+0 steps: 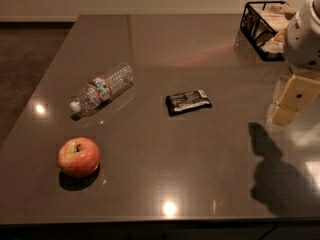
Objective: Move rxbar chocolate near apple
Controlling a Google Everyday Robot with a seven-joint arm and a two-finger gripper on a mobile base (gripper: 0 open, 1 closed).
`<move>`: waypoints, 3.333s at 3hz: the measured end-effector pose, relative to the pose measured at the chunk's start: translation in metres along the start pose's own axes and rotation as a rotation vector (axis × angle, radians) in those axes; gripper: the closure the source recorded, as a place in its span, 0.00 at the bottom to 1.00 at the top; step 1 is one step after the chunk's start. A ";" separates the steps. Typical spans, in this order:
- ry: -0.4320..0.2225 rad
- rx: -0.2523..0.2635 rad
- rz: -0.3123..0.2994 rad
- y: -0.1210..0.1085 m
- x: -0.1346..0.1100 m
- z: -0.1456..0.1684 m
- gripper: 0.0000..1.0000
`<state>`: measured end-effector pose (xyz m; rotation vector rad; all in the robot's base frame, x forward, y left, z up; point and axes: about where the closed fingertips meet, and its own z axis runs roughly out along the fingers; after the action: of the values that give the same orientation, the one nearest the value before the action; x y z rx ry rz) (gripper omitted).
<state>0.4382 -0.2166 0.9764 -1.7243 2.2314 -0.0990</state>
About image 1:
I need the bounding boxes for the napkins in basket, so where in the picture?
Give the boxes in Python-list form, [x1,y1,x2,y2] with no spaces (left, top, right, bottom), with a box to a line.
[258,3,295,53]

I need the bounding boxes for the clear plastic water bottle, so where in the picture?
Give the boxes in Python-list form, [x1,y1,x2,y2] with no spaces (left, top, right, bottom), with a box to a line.
[70,62,134,113]

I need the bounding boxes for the black rxbar chocolate wrapper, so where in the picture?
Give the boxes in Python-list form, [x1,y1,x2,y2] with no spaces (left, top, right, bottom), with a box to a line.
[166,89,212,116]

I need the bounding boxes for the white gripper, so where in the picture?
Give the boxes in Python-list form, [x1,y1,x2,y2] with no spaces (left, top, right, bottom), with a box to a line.
[266,0,320,126]

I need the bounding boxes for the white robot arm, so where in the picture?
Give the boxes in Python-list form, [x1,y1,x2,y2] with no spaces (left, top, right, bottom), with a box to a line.
[267,0,320,126]

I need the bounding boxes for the black wire basket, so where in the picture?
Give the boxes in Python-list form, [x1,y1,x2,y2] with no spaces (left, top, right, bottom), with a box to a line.
[240,1,286,61]

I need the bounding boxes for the red apple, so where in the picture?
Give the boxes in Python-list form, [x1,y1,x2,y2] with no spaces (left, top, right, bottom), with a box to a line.
[57,137,100,178]

